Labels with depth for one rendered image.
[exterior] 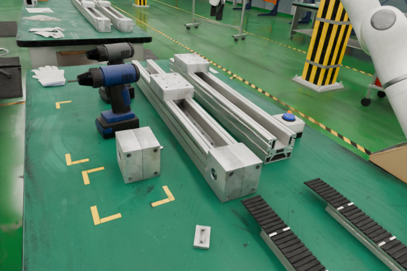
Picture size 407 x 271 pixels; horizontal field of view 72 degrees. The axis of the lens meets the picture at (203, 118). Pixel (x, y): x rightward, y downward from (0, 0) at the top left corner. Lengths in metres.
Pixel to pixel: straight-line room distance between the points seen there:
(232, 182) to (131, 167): 0.25
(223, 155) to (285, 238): 0.22
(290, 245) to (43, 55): 2.05
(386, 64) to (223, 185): 0.65
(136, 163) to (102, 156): 0.16
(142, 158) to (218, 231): 0.25
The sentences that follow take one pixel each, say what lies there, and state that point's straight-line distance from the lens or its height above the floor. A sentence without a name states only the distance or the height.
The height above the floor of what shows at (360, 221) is 0.81.
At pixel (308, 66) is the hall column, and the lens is 4.10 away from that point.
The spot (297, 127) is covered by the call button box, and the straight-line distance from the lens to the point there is 0.99.
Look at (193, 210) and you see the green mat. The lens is 0.67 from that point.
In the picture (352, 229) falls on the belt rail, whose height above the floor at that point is 0.79.
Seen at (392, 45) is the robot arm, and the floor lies 1.11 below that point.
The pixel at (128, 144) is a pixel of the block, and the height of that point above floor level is 0.87.
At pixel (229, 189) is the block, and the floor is 0.82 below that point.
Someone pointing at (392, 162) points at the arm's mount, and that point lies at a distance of 0.98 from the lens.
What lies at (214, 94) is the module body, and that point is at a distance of 1.04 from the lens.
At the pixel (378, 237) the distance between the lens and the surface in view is 0.71.
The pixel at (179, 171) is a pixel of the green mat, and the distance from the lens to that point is 0.77.
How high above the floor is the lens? 1.26
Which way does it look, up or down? 28 degrees down
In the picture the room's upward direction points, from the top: 5 degrees clockwise
